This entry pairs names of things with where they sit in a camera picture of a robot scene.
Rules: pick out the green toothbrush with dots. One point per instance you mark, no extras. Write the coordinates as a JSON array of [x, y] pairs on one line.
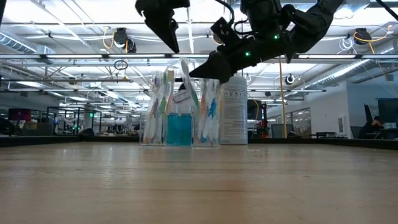
[[162, 107], [185, 68]]

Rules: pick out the silver ventilation duct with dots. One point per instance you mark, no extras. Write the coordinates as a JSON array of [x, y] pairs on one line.
[[15, 43]]

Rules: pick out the teal mouthwash bottle white cap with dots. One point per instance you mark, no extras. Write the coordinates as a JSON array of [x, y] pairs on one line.
[[186, 130], [173, 130]]

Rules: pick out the white canister yellow label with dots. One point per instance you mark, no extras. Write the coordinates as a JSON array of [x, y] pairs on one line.
[[234, 118]]

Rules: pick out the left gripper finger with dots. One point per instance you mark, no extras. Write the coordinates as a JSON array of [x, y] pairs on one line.
[[164, 28]]

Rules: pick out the purple toothbrush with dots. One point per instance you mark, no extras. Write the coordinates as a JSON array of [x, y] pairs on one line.
[[157, 80]]

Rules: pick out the black monitor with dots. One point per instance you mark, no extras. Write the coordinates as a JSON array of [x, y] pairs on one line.
[[388, 110]]

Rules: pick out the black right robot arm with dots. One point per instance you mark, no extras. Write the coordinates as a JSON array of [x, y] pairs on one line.
[[314, 21]]

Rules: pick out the clear acrylic organizer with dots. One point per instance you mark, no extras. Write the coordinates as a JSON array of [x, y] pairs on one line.
[[195, 130]]

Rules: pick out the black aluminium table frame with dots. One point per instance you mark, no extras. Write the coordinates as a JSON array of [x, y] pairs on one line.
[[62, 141]]

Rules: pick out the long ceiling light strip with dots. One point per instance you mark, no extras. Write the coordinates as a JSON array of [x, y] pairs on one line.
[[77, 56]]

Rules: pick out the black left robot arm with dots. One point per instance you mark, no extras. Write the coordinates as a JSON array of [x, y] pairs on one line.
[[2, 9]]

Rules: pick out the person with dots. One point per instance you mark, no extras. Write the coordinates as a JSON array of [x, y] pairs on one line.
[[371, 129]]

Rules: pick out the red lit monitor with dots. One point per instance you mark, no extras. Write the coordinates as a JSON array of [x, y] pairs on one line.
[[19, 114]]

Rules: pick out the black red machine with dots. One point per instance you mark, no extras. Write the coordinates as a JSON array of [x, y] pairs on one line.
[[255, 109]]

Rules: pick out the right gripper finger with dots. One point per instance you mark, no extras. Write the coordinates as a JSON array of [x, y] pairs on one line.
[[214, 68]]

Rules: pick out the blue toothbrush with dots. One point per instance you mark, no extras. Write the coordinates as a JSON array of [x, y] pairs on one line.
[[212, 109]]

